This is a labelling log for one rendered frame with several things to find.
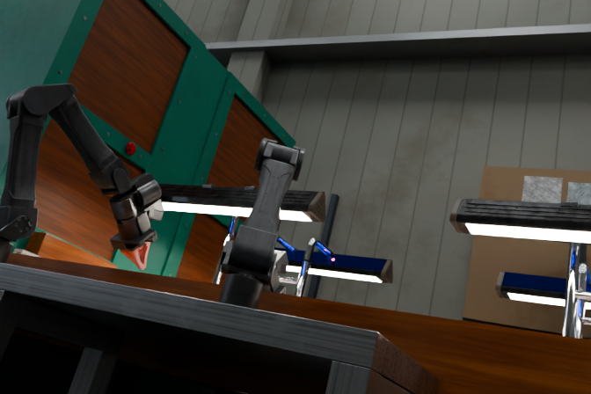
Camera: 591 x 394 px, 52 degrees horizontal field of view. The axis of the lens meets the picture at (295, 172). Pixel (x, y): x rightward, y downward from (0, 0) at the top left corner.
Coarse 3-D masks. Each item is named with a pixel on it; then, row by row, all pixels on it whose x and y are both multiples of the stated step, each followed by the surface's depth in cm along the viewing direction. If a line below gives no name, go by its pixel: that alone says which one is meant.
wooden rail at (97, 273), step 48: (144, 288) 128; (192, 288) 123; (384, 336) 100; (432, 336) 97; (480, 336) 94; (528, 336) 90; (240, 384) 108; (288, 384) 104; (480, 384) 91; (528, 384) 88; (576, 384) 85
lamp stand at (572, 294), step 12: (564, 204) 128; (576, 204) 127; (576, 252) 138; (576, 264) 137; (576, 276) 136; (576, 288) 136; (576, 300) 135; (588, 300) 134; (564, 312) 135; (564, 324) 133
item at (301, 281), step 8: (280, 240) 211; (312, 240) 201; (288, 248) 217; (296, 248) 221; (312, 248) 200; (320, 248) 206; (328, 248) 209; (304, 256) 198; (304, 264) 197; (304, 272) 196; (280, 280) 199; (288, 280) 197; (296, 280) 196; (304, 280) 196; (296, 288) 194
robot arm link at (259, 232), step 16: (272, 144) 120; (272, 160) 117; (288, 160) 119; (272, 176) 114; (288, 176) 115; (272, 192) 110; (256, 208) 107; (272, 208) 107; (240, 224) 102; (256, 224) 104; (272, 224) 104; (240, 240) 100; (256, 240) 100; (272, 240) 101; (240, 256) 98; (256, 256) 99; (256, 272) 99
